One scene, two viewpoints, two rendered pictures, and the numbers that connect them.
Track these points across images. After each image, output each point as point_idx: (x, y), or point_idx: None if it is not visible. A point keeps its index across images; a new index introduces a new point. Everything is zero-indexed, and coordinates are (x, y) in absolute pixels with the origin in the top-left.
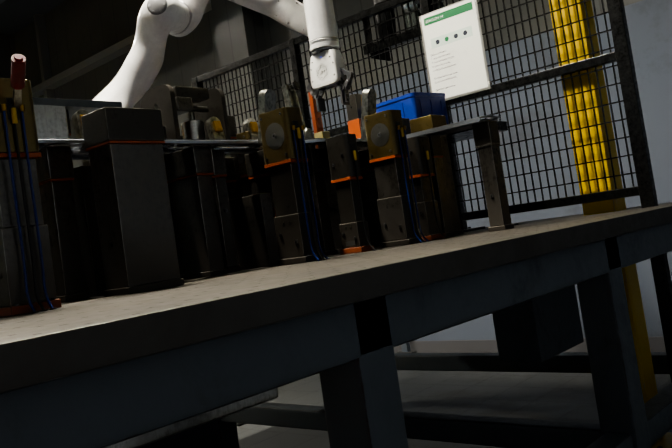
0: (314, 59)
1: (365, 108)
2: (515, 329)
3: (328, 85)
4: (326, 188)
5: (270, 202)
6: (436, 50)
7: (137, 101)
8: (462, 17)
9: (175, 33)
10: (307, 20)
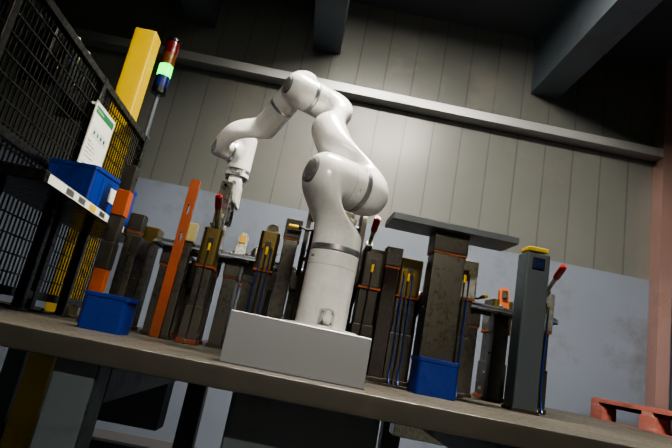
0: (241, 183)
1: (246, 247)
2: (165, 405)
3: (236, 209)
4: (234, 294)
5: None
6: (91, 138)
7: None
8: (107, 130)
9: (307, 112)
10: (252, 155)
